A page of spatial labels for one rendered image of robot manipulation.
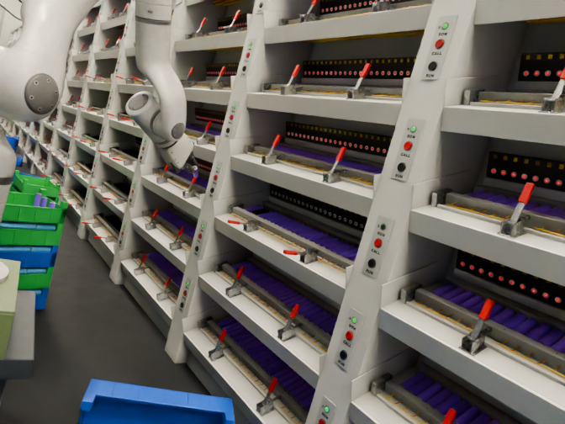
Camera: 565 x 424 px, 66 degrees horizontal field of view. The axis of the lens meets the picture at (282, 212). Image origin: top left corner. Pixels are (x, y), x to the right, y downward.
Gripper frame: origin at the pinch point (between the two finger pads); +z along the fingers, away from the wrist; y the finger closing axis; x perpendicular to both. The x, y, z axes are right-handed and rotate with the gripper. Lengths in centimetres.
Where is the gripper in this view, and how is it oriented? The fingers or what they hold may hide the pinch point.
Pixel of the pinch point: (191, 165)
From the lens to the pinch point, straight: 147.9
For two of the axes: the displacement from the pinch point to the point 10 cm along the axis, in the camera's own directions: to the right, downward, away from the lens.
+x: 8.8, 2.3, -4.1
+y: -3.8, 8.6, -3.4
